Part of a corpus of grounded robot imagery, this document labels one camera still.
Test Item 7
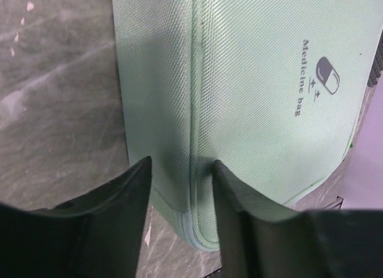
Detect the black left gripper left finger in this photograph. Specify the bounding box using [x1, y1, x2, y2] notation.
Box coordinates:
[1, 157, 152, 277]

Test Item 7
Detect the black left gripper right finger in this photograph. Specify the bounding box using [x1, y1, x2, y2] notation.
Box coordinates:
[212, 161, 382, 277]

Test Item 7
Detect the mint green medicine case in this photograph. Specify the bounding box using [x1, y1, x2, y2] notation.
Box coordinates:
[112, 0, 382, 251]

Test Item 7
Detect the grey lego baseplate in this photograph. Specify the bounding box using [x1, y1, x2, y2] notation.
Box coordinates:
[367, 36, 383, 87]

